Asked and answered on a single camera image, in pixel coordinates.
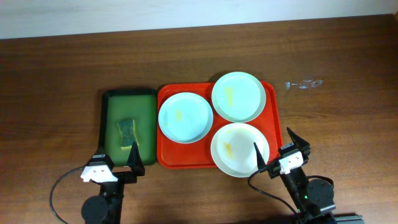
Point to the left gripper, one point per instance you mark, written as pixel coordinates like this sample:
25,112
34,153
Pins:
123,177

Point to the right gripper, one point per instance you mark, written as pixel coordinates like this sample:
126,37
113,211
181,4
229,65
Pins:
277,166

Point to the yellow green scrub sponge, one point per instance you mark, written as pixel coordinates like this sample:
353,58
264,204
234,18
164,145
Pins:
128,133

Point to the white plate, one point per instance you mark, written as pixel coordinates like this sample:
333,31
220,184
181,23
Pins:
233,149

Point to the light blue plate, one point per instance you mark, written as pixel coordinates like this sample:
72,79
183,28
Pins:
185,117

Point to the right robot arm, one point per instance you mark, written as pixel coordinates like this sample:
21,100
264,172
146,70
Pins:
312,194

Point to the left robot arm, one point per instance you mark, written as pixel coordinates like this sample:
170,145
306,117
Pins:
106,207

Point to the dark green soapy tray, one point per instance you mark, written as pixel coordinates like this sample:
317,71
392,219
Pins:
139,105

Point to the red plastic tray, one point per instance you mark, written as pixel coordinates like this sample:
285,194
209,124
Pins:
173,155

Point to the pale green plate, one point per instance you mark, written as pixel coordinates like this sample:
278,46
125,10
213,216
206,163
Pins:
238,97

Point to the black metal base rail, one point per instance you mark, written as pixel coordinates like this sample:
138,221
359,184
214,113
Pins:
348,219

